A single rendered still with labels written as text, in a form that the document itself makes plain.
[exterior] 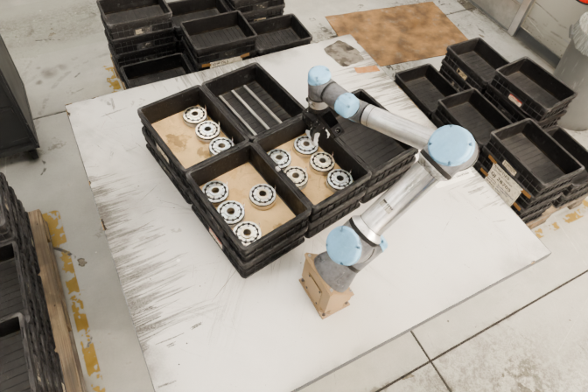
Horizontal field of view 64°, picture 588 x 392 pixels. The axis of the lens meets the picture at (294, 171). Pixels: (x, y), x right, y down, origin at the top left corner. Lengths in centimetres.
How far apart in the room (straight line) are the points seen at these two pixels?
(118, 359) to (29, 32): 270
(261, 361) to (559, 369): 167
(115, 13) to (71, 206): 128
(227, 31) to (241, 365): 215
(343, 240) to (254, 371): 56
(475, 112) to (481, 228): 117
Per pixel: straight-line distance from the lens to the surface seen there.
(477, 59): 359
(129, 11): 342
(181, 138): 204
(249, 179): 188
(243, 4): 335
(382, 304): 183
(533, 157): 287
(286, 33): 340
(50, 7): 453
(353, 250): 140
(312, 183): 189
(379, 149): 208
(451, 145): 135
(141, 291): 182
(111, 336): 255
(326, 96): 153
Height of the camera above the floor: 232
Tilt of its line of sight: 51 degrees down
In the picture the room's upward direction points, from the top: 8 degrees clockwise
